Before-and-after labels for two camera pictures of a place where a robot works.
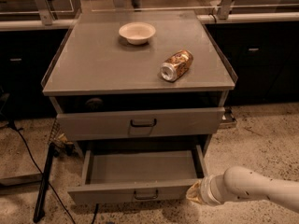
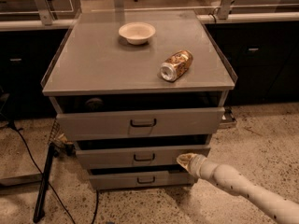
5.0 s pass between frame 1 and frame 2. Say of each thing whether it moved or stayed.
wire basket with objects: stayed
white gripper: moved
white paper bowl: stayed
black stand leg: stayed
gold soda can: stayed
